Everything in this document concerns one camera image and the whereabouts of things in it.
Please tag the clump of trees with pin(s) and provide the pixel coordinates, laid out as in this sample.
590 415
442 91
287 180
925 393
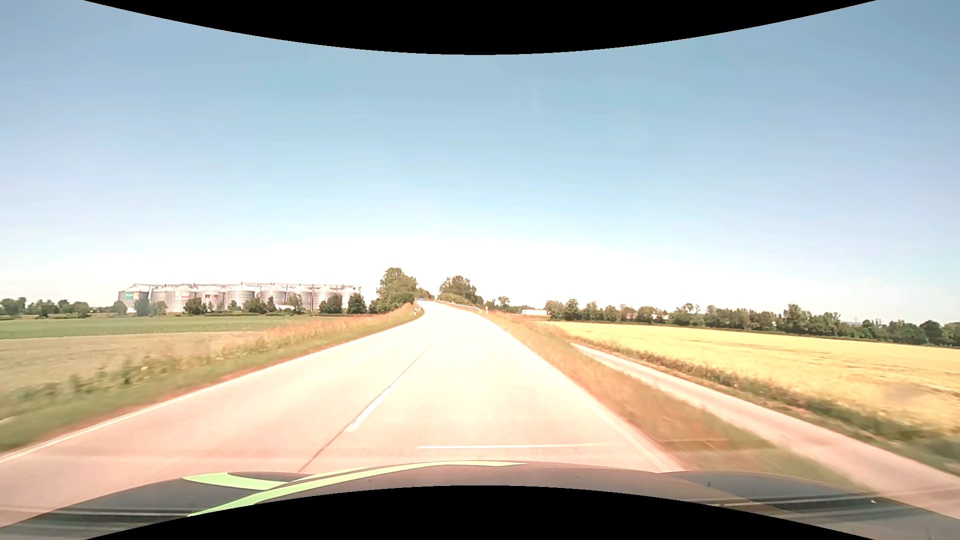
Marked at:
396 289
459 289

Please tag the grey asphalt road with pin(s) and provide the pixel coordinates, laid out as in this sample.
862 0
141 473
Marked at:
465 375

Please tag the road markings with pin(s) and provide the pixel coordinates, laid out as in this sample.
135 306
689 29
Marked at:
373 406

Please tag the car's own bonnet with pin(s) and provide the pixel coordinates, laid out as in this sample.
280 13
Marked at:
480 476

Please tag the dry grass strip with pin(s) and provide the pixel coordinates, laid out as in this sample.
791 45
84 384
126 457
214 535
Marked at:
637 405

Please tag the row of grey silos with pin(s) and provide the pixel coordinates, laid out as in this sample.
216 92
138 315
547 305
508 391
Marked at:
240 295

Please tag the dry grass verge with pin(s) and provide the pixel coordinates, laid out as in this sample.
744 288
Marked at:
150 375

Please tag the pale side path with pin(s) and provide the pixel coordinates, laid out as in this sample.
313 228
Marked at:
787 433

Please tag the yellow grain field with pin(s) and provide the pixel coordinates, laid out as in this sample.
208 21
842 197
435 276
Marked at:
825 367

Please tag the green and brown field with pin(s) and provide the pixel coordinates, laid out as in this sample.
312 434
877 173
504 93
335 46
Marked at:
112 337

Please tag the row of small trees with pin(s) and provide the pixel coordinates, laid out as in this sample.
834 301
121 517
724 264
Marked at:
45 307

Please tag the guard rail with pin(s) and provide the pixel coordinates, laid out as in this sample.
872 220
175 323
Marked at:
459 304

